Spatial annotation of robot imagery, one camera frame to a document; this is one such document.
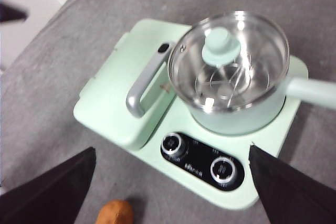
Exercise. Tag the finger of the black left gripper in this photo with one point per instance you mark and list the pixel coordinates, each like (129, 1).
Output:
(10, 13)

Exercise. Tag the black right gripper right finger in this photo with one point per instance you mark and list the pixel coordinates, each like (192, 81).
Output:
(294, 195)

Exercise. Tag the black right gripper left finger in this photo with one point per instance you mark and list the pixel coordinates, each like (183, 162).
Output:
(47, 197)

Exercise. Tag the brown potato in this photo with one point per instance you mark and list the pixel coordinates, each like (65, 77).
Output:
(115, 212)

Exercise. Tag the glass pot lid green knob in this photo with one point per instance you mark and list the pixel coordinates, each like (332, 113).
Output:
(220, 48)

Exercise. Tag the mint green breakfast maker base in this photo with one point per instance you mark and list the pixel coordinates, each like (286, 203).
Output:
(286, 124)

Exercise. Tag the silver control knob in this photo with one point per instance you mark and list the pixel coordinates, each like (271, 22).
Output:
(223, 170)
(173, 145)

